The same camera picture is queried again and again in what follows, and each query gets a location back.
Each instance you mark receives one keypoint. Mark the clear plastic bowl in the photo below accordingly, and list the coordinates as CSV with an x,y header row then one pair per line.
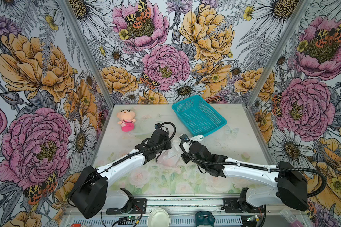
x,y
142,130

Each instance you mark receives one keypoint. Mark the dark teal round container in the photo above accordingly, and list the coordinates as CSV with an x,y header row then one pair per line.
x,y
204,219

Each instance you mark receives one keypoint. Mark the pink plush doll toy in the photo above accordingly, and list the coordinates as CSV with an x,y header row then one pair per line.
x,y
126,120

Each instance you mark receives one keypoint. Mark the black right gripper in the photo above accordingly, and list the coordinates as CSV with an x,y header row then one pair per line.
x,y
185,159

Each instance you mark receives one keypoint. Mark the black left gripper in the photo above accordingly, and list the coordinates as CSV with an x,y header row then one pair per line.
x,y
167,145

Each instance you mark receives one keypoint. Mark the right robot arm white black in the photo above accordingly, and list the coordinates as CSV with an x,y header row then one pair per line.
x,y
279,184

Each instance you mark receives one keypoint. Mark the pink object bottom right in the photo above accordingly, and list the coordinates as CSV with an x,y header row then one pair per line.
x,y
291,218

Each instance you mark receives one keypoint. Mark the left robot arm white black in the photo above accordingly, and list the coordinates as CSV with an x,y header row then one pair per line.
x,y
90,192

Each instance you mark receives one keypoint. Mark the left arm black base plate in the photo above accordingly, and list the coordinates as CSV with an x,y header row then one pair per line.
x,y
122,202

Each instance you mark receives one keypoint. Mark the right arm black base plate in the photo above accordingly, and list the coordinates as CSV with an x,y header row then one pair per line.
x,y
236,205

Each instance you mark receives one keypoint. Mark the white translucent plastic bag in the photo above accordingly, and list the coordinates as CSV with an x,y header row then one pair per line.
x,y
172,157

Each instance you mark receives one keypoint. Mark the white round cup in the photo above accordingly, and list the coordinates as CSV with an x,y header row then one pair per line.
x,y
158,218

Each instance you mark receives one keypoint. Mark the teal plastic mesh basket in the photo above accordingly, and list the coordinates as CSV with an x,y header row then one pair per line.
x,y
198,116

